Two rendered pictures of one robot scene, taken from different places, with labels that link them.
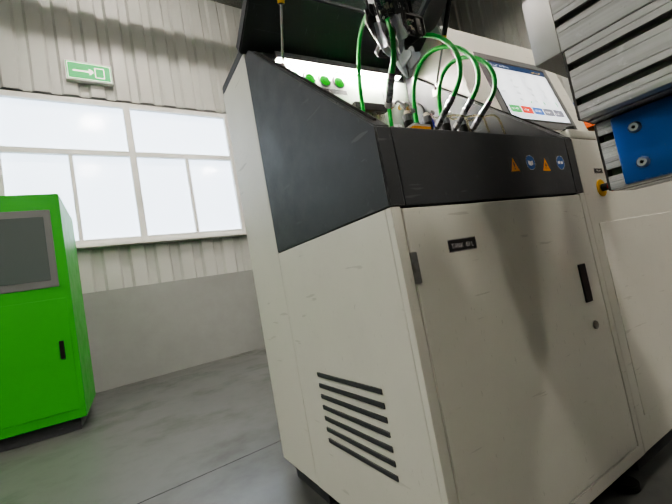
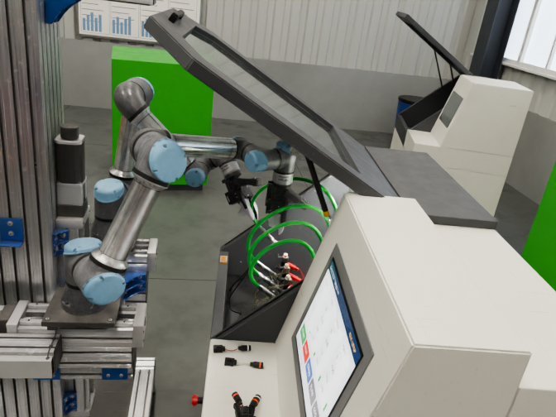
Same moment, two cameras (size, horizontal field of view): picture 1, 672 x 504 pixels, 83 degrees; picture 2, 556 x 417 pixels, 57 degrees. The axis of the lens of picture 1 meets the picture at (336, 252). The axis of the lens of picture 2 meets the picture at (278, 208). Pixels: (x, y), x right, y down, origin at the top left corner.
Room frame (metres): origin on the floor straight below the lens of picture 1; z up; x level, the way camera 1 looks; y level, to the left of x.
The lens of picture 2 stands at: (1.79, -1.90, 2.08)
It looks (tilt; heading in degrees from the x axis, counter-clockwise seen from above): 24 degrees down; 115
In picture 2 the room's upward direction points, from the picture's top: 8 degrees clockwise
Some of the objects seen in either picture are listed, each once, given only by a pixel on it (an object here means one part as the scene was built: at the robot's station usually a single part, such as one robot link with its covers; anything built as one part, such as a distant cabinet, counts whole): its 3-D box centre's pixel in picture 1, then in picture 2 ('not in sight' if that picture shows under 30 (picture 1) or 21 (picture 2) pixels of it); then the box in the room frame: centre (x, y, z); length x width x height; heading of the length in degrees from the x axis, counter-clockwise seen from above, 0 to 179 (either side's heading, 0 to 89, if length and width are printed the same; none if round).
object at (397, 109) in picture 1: (405, 129); not in sight; (1.45, -0.35, 1.20); 0.13 x 0.03 x 0.31; 121
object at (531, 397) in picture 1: (536, 346); not in sight; (0.88, -0.41, 0.44); 0.65 x 0.02 x 0.68; 121
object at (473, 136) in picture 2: not in sight; (436, 127); (1.01, 3.23, 1.00); 1.30 x 1.09 x 1.99; 112
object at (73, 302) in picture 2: not in sight; (84, 289); (0.66, -0.87, 1.09); 0.15 x 0.15 x 0.10
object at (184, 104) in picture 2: not in sight; (160, 119); (-1.63, 2.26, 0.65); 0.95 x 0.86 x 1.30; 44
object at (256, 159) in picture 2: not in sight; (260, 159); (1.00, -0.39, 1.52); 0.11 x 0.11 x 0.08; 66
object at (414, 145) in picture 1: (491, 168); (219, 304); (0.90, -0.40, 0.87); 0.62 x 0.04 x 0.16; 121
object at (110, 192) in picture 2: not in sight; (109, 197); (0.36, -0.47, 1.20); 0.13 x 0.12 x 0.14; 114
